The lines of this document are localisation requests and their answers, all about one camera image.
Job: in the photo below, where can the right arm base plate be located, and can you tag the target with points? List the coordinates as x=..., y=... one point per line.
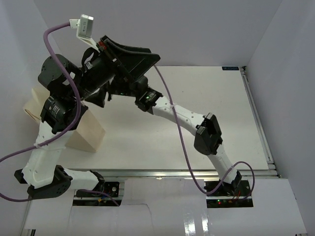
x=242, y=198

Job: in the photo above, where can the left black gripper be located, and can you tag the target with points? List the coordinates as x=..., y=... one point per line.
x=135, y=61

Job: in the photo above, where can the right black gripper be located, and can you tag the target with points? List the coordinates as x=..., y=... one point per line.
x=99, y=97

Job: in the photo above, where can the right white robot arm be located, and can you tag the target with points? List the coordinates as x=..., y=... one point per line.
x=205, y=128

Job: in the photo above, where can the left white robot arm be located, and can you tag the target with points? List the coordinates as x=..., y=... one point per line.
x=60, y=116

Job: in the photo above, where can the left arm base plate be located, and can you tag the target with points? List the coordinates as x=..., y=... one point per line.
x=86, y=199

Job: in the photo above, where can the aluminium table rail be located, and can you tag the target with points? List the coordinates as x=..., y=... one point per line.
x=174, y=173

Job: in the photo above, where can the beige paper bag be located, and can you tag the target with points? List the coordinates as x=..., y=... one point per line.
x=89, y=133

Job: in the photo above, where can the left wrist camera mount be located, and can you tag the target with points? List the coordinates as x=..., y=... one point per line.
x=84, y=28

